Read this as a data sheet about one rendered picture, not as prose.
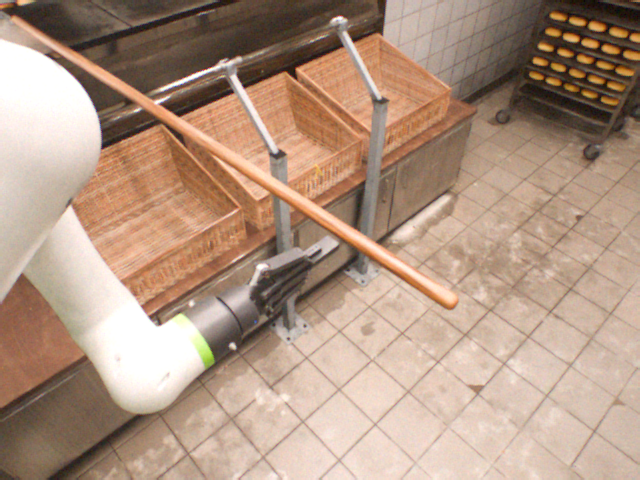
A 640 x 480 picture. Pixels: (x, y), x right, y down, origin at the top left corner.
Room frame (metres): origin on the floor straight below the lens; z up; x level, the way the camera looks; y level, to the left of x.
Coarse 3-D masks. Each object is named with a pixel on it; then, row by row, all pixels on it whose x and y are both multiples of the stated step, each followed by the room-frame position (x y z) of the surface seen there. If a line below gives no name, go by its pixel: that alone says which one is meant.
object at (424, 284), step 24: (24, 24) 1.57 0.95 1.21; (96, 72) 1.24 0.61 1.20; (144, 96) 1.11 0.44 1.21; (168, 120) 1.00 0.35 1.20; (216, 144) 0.89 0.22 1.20; (240, 168) 0.82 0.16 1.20; (288, 192) 0.73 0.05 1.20; (312, 216) 0.67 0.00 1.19; (360, 240) 0.60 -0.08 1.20; (384, 264) 0.55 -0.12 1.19; (408, 264) 0.54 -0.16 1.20; (432, 288) 0.49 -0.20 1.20
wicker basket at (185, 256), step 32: (160, 128) 1.52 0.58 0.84; (128, 160) 1.41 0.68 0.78; (160, 160) 1.47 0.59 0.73; (192, 160) 1.39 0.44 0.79; (96, 192) 1.29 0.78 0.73; (128, 192) 1.35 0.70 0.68; (160, 192) 1.42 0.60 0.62; (192, 192) 1.44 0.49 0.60; (224, 192) 1.26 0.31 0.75; (128, 224) 1.27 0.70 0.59; (160, 224) 1.27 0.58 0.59; (192, 224) 1.27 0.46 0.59; (224, 224) 1.15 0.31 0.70; (128, 256) 1.11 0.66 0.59; (160, 256) 0.98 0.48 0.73; (192, 256) 1.11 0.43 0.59; (128, 288) 0.89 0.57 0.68; (160, 288) 0.96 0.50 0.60
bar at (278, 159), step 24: (336, 24) 1.67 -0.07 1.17; (264, 48) 1.46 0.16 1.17; (216, 72) 1.33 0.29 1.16; (360, 72) 1.60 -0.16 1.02; (240, 96) 1.32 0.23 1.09; (384, 120) 1.53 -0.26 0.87; (288, 216) 1.20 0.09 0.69; (288, 240) 1.20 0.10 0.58; (360, 264) 1.52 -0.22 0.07; (288, 312) 1.18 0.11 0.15; (288, 336) 1.15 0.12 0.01
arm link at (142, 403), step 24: (120, 336) 0.36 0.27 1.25; (144, 336) 0.36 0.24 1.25; (168, 336) 0.36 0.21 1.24; (192, 336) 0.37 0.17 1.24; (96, 360) 0.34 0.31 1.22; (120, 360) 0.32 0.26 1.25; (144, 360) 0.32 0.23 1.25; (168, 360) 0.33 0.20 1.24; (192, 360) 0.34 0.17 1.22; (120, 384) 0.30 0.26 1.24; (144, 384) 0.30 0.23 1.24; (168, 384) 0.30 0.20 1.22; (144, 408) 0.28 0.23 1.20
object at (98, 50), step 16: (224, 0) 1.86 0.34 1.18; (240, 0) 1.86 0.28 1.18; (256, 0) 1.90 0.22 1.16; (272, 0) 1.95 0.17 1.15; (176, 16) 1.71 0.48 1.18; (192, 16) 1.71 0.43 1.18; (208, 16) 1.75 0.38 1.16; (224, 16) 1.80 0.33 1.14; (128, 32) 1.57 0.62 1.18; (144, 32) 1.58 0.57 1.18; (160, 32) 1.62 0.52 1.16; (176, 32) 1.66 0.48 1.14; (80, 48) 1.45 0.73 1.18; (96, 48) 1.47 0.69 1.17; (112, 48) 1.50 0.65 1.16; (128, 48) 1.53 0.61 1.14; (64, 64) 1.39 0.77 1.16
